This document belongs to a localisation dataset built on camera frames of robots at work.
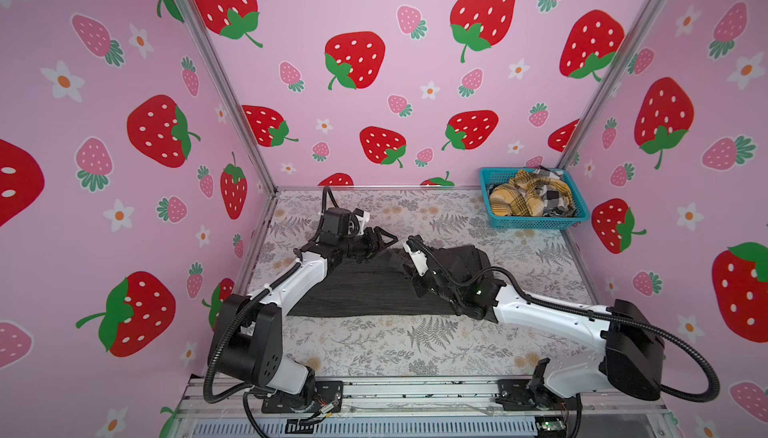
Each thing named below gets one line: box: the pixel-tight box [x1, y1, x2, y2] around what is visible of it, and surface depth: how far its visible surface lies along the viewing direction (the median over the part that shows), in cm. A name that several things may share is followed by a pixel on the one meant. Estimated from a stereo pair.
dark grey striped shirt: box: [289, 245, 495, 318], surface depth 90 cm
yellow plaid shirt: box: [489, 170, 574, 216], surface depth 106 cm
